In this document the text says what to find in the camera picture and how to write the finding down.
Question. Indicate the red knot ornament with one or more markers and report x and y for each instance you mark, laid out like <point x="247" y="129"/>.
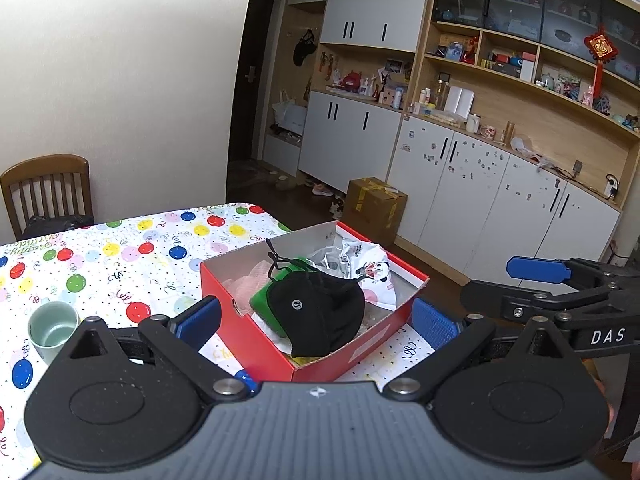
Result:
<point x="601" y="47"/>

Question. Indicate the white and wood wall cabinet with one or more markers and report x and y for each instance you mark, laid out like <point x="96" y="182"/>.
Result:
<point x="450" y="180"/>

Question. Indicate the white printed tote bag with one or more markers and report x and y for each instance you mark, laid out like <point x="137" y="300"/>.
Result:
<point x="370" y="270"/>

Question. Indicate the black plastic bag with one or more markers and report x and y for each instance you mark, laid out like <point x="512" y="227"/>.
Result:
<point x="60" y="222"/>

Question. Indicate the brown wooden chair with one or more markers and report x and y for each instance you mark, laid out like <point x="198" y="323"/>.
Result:
<point x="45" y="172"/>

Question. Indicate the brown cardboard box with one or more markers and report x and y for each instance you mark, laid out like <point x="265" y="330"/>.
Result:
<point x="372" y="207"/>

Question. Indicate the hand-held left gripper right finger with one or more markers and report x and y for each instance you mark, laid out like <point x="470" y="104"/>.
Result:
<point x="434" y="324"/>

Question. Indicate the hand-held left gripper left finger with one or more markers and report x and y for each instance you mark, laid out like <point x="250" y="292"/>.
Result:
<point x="197" y="321"/>

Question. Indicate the pink bath pouf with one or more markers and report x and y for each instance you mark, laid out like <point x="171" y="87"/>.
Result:
<point x="247" y="280"/>

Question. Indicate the red cardboard box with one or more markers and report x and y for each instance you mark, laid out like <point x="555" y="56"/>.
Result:
<point x="225" y="285"/>

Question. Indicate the balloon print tablecloth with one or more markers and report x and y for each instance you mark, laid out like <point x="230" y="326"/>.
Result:
<point x="125" y="270"/>

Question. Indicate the pink sneaker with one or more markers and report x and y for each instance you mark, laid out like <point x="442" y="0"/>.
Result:
<point x="322" y="190"/>

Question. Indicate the white canister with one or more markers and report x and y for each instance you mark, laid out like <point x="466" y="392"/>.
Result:
<point x="452" y="99"/>
<point x="466" y="101"/>

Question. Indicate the black cap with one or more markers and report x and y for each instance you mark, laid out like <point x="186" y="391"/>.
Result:
<point x="320" y="310"/>
<point x="304" y="50"/>

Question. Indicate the pale green ceramic cup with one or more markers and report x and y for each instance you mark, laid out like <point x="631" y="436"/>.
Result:
<point x="52" y="332"/>

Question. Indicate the dark door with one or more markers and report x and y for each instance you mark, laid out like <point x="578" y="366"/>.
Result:
<point x="252" y="60"/>

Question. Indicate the green sponge block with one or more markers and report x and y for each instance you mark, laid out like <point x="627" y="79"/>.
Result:
<point x="260" y="301"/>

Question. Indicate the white shopping bag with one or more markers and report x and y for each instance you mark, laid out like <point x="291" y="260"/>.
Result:
<point x="290" y="115"/>

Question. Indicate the red pouch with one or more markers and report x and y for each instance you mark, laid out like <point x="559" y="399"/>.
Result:
<point x="351" y="82"/>

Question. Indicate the hanging black cap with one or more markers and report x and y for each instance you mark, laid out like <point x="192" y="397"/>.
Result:
<point x="304" y="50"/>

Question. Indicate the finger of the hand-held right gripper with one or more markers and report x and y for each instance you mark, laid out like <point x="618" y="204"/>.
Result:
<point x="537" y="268"/>
<point x="500" y="300"/>

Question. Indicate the white wall plug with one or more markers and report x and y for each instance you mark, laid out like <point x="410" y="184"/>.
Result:
<point x="611" y="186"/>

